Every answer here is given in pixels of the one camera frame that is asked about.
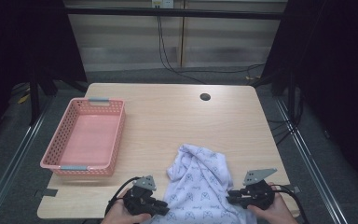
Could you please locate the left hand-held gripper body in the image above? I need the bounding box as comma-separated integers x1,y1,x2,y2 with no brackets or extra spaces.
122,175,169,217

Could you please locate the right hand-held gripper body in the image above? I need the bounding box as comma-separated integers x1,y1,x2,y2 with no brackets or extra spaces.
240,168,279,211

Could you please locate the pale lavender printed towel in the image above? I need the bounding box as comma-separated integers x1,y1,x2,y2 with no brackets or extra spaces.
143,143,259,224

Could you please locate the pink perforated plastic basket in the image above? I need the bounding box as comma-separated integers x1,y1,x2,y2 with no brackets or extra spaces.
39,97,127,178

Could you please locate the person's right hand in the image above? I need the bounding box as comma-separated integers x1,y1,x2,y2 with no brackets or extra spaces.
247,181,300,224

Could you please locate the person's left hand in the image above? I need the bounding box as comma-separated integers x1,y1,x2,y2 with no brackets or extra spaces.
100,188,153,224

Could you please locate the grey tape strip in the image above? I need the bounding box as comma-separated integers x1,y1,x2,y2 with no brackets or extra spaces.
284,184,301,194

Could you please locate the black tape strip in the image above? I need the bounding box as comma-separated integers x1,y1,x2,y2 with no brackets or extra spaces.
41,188,59,198

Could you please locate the black curtain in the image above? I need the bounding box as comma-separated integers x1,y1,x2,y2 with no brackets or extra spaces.
0,0,89,150
255,0,358,190

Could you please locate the black metal stand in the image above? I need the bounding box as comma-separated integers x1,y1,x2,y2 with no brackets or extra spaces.
28,73,42,127

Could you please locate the yellow object on floor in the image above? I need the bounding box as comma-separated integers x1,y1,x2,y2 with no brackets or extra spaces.
16,92,32,105

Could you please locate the black horizontal metal bar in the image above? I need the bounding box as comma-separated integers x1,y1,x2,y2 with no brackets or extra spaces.
64,7,289,21

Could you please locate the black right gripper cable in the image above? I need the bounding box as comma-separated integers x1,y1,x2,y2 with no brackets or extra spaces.
271,183,310,224

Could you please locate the metal floor rail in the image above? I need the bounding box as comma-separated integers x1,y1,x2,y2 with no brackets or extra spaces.
274,96,350,224
0,94,57,224

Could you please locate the bundle of black cables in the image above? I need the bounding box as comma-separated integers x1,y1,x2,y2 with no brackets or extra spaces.
266,83,306,147

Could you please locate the black floor cable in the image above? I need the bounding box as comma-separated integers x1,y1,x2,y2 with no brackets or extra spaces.
176,63,266,77

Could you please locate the black hanging wall cable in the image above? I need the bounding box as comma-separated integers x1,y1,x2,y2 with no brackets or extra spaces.
156,15,207,85

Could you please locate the white wall power outlet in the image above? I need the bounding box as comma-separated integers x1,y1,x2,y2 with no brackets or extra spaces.
150,0,175,9

